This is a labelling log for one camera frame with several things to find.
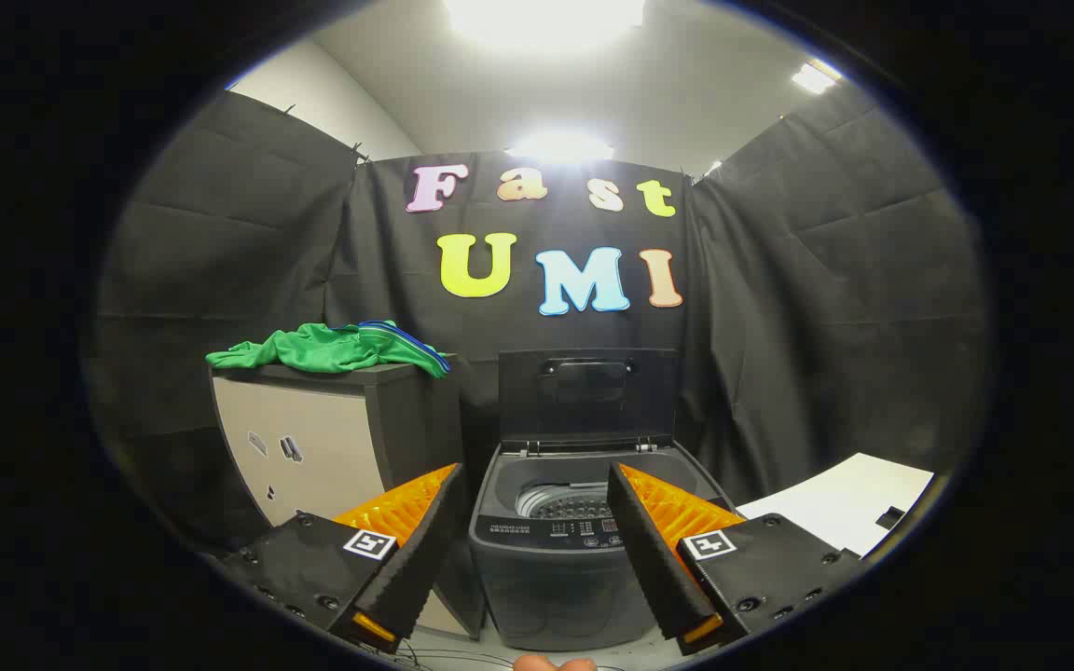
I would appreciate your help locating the black backdrop cloth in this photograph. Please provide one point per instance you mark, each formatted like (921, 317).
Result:
(779, 326)

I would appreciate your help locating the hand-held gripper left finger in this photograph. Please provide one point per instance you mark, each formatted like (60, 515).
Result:
(425, 550)

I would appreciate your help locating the small black block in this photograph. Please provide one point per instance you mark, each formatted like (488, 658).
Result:
(890, 518)

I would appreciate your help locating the rectangular ceiling light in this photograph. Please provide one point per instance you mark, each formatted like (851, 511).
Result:
(815, 76)

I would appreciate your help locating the large ceiling light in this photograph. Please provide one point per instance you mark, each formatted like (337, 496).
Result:
(544, 19)

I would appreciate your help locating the grey cabinet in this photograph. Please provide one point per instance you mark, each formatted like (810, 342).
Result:
(313, 438)

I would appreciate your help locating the grey washing machine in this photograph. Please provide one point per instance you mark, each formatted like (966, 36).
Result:
(556, 587)

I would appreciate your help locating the ceiling light behind backdrop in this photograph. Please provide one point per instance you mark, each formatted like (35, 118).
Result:
(560, 147)

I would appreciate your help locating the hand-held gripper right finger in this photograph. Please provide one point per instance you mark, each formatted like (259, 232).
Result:
(649, 559)

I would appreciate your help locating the white board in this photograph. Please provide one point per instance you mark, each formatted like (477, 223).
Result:
(845, 503)

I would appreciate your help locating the green sports shirt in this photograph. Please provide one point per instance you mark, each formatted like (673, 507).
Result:
(313, 349)

